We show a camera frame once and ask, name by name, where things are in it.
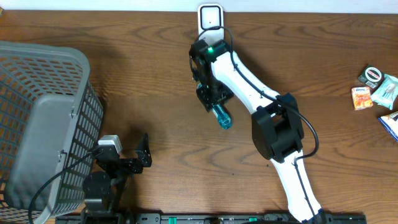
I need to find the white barcode scanner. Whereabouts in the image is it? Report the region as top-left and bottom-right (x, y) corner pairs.
(197, 4), (224, 45)

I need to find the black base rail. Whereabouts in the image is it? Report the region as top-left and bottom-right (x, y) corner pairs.
(55, 212), (367, 224)

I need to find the grey plastic basket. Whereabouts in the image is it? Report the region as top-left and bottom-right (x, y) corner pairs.
(1, 41), (104, 223)

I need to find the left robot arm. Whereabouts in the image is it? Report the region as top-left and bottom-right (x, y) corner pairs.
(81, 134), (152, 223)

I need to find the yellow snack bag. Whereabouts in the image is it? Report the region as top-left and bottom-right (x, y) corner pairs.
(378, 111), (398, 141)

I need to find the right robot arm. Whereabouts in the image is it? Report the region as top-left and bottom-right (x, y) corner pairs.
(189, 39), (322, 223)

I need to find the orange small packet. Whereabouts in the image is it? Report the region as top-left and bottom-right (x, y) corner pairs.
(351, 86), (373, 110)

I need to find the teal mouthwash bottle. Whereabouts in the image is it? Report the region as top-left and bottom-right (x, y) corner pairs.
(208, 105), (233, 129)

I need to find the green square box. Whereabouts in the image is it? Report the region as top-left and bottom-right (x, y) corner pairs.
(358, 64), (384, 90)

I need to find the light blue wipes pack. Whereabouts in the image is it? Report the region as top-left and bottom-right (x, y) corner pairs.
(371, 74), (397, 110)

